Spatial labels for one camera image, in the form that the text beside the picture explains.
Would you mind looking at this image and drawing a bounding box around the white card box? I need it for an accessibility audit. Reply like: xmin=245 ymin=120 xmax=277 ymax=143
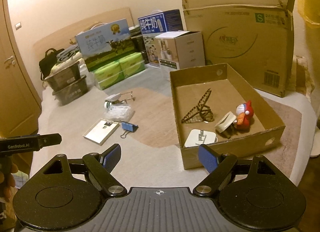
xmin=82 ymin=119 xmax=119 ymax=145

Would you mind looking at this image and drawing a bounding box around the white power adapter plug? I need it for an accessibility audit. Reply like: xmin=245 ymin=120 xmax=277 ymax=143
xmin=184 ymin=129 xmax=218 ymax=147

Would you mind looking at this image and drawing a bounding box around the beige tape measure roll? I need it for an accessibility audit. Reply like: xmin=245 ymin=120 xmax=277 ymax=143
xmin=215 ymin=111 xmax=236 ymax=139

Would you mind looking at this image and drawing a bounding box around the blue binder clip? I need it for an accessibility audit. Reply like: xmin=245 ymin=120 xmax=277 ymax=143
xmin=120 ymin=121 xmax=139 ymax=139

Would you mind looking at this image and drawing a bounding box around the clear floss pick box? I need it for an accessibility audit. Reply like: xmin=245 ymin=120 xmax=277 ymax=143
xmin=104 ymin=104 xmax=135 ymax=122

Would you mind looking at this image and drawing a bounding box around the red Doraemon figurine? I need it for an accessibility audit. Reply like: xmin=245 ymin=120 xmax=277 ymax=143
xmin=234 ymin=100 xmax=254 ymax=131

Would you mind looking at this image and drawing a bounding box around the white remote control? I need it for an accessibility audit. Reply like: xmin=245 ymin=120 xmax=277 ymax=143
xmin=105 ymin=93 xmax=121 ymax=103

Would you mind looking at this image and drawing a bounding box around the chrome wire holder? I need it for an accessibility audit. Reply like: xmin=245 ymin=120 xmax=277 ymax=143
xmin=119 ymin=91 xmax=136 ymax=103

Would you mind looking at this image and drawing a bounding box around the green white tape roll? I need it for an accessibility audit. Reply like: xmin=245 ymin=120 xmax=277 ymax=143
xmin=104 ymin=101 xmax=112 ymax=109

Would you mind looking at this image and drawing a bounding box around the person left hand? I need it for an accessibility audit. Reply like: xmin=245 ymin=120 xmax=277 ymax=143
xmin=1 ymin=163 xmax=18 ymax=202

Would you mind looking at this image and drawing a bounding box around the wooden door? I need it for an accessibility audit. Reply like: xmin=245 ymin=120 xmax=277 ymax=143
xmin=1 ymin=0 xmax=41 ymax=137

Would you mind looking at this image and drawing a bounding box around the lower dark storage basket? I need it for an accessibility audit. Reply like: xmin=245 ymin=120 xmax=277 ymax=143
xmin=52 ymin=76 xmax=89 ymax=105

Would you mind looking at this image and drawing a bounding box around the dark storage basket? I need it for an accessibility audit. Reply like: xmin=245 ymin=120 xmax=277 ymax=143
xmin=44 ymin=62 xmax=81 ymax=91
xmin=52 ymin=76 xmax=89 ymax=105

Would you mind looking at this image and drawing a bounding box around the upper dark storage basket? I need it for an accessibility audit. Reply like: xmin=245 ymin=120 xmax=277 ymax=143
xmin=44 ymin=62 xmax=81 ymax=91

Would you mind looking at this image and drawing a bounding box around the shallow cardboard tray box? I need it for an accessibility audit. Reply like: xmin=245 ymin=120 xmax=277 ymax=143
xmin=170 ymin=63 xmax=285 ymax=170

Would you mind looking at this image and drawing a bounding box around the black laptop bag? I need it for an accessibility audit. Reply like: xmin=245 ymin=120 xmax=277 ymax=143
xmin=39 ymin=48 xmax=64 ymax=81

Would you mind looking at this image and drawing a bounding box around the green tissue pack bundle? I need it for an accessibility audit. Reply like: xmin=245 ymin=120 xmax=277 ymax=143
xmin=93 ymin=52 xmax=145 ymax=90

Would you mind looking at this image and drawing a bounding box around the white fan stand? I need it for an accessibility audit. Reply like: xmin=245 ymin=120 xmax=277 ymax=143
xmin=309 ymin=111 xmax=320 ymax=157

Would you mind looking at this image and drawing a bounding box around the green pasture milk box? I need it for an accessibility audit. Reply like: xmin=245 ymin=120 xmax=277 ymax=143
xmin=75 ymin=19 xmax=135 ymax=72

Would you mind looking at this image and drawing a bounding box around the white humidifier product box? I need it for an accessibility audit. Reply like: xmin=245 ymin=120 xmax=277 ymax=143
xmin=155 ymin=31 xmax=205 ymax=72

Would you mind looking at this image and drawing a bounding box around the blue milk carton box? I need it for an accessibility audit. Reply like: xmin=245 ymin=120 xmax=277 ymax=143
xmin=138 ymin=9 xmax=183 ymax=68

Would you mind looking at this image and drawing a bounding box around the large brown cardboard box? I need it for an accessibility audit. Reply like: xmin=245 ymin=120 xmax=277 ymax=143
xmin=182 ymin=0 xmax=295 ymax=97

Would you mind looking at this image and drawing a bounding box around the white wall switch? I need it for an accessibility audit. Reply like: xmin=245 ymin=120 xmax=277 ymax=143
xmin=15 ymin=22 xmax=22 ymax=30

